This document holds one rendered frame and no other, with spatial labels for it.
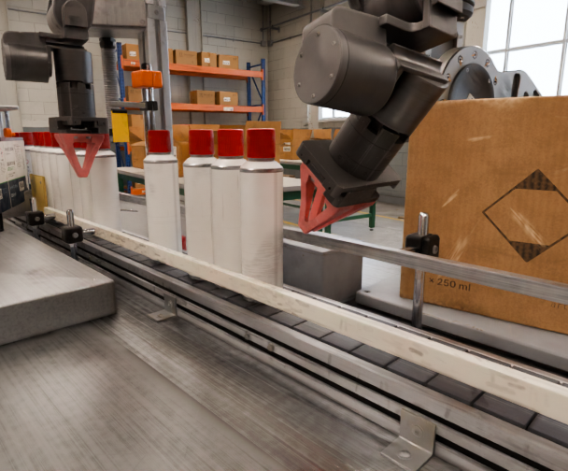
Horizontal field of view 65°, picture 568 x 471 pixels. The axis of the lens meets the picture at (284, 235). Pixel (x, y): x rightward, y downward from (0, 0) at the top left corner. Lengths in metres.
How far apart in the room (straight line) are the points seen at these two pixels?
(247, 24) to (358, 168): 9.73
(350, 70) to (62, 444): 0.37
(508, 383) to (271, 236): 0.29
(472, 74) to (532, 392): 0.65
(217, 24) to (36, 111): 3.75
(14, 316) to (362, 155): 0.45
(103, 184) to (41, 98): 7.67
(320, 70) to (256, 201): 0.21
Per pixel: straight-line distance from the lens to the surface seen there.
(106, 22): 1.04
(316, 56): 0.36
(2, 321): 0.64
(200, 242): 0.62
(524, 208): 0.59
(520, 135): 0.59
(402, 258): 0.47
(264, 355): 0.51
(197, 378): 0.50
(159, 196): 0.70
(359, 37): 0.37
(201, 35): 9.50
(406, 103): 0.39
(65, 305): 0.65
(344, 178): 0.41
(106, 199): 0.93
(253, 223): 0.52
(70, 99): 0.82
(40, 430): 0.47
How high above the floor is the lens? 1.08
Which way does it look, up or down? 13 degrees down
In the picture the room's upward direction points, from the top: straight up
